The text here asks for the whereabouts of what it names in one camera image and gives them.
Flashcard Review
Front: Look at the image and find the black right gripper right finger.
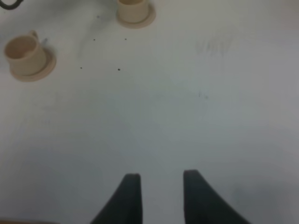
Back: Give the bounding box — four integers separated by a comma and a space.
183, 170, 248, 224

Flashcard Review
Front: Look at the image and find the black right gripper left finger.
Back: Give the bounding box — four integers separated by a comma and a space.
91, 174, 142, 224

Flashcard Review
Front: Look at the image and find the beige near cup saucer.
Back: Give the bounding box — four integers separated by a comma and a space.
10, 48, 57, 82

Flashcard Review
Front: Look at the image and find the beige cup saucer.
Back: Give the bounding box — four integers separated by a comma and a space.
116, 4, 156, 29
10, 48, 57, 82

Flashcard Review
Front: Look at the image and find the beige near teacup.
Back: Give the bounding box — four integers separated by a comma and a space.
4, 30, 47, 76

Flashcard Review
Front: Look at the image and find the beige teacup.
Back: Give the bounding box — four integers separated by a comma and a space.
117, 0, 149, 23
4, 30, 47, 76

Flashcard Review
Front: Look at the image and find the beige far teacup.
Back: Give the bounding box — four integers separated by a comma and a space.
117, 0, 149, 23

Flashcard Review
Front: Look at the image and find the beige far cup saucer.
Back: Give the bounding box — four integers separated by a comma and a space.
116, 4, 156, 29

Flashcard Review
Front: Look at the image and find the black braided cable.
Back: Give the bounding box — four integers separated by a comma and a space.
0, 0, 24, 11

